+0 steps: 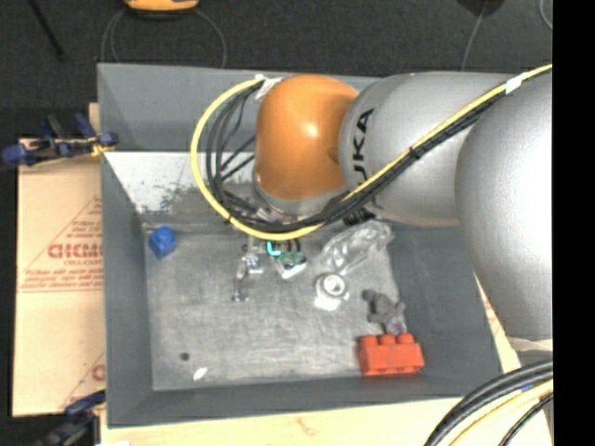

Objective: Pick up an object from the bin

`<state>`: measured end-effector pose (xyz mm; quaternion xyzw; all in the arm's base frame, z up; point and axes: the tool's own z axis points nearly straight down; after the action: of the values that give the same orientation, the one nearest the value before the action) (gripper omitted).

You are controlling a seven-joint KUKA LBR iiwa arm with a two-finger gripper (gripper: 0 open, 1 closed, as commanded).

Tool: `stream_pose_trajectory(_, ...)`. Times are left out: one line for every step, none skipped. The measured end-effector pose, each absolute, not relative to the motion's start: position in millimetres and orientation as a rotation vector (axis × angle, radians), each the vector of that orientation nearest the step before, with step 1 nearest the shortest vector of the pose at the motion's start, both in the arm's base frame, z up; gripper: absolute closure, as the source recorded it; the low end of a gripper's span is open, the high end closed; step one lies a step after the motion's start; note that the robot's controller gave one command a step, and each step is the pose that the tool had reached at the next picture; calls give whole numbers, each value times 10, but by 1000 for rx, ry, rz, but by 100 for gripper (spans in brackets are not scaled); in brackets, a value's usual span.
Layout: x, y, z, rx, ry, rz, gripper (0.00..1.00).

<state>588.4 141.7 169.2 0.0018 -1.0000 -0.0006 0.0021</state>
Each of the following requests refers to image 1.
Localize red toy brick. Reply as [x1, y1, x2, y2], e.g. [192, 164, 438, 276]
[356, 333, 427, 378]

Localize brown cardboard board, red print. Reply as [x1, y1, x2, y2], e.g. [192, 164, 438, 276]
[11, 149, 109, 418]

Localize blue toy brick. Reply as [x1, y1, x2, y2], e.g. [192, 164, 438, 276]
[148, 225, 179, 260]

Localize grey toy animal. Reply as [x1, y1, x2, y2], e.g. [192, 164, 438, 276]
[362, 289, 408, 336]

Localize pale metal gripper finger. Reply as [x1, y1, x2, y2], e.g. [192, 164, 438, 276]
[231, 255, 265, 303]

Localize clear plastic bottle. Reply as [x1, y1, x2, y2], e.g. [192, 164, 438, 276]
[312, 220, 396, 313]

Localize black cylinder on white bracket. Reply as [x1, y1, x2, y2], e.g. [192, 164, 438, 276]
[342, 207, 377, 228]

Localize grey metal bin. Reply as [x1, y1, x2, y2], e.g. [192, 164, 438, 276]
[96, 62, 522, 426]

